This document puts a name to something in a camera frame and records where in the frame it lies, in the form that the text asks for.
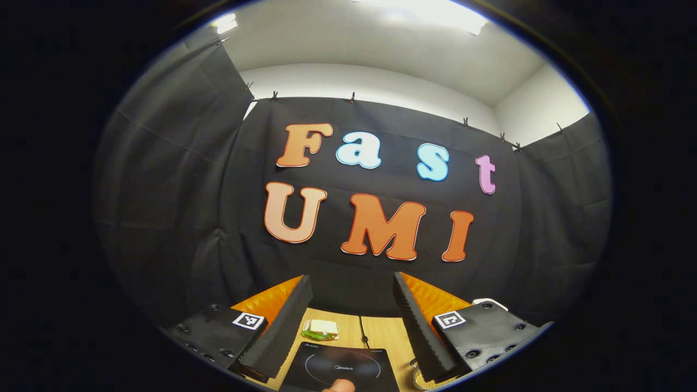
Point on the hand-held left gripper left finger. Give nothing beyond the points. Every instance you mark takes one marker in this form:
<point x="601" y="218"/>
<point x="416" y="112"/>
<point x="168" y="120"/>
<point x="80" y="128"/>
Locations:
<point x="283" y="332"/>

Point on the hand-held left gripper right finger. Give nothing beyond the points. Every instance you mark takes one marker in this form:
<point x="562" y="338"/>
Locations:
<point x="422" y="337"/>

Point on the stainless steel pot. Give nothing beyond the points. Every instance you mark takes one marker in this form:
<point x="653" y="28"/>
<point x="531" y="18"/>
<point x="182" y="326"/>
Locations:
<point x="415" y="374"/>

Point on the pile of soybeans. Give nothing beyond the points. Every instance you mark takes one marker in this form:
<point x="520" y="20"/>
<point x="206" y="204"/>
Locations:
<point x="427" y="384"/>

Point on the black induction cooktop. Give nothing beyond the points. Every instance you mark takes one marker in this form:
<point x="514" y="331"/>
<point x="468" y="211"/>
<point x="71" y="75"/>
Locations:
<point x="340" y="367"/>

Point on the sandwich with lettuce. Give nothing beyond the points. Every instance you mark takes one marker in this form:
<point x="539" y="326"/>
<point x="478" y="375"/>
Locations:
<point x="322" y="328"/>

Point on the white toaster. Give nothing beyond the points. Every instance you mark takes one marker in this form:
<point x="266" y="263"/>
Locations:
<point x="490" y="301"/>

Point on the black backdrop cloth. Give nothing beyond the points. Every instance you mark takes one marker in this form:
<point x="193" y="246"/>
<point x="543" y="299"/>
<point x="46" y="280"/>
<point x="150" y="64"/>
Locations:
<point x="179" y="207"/>

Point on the row of cloth clips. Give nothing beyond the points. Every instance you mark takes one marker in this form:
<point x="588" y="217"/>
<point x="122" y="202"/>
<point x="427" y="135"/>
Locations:
<point x="352" y="98"/>

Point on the ceiling light panel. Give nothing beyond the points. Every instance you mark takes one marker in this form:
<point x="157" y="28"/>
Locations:
<point x="225" y="23"/>

